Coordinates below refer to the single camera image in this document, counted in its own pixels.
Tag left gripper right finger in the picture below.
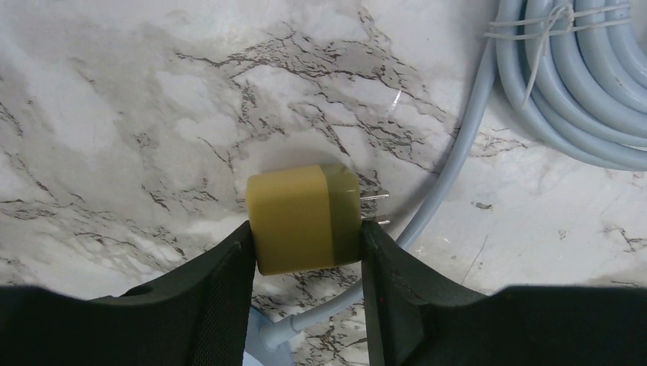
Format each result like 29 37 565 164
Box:
362 221 646 365

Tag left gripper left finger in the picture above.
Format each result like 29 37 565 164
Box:
1 223 256 365

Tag yellow plug adapter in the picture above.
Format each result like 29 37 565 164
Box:
246 163 390 276

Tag blue round power strip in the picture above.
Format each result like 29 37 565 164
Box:
242 307 294 366

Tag blue coiled cable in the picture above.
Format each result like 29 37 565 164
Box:
259 0 647 353

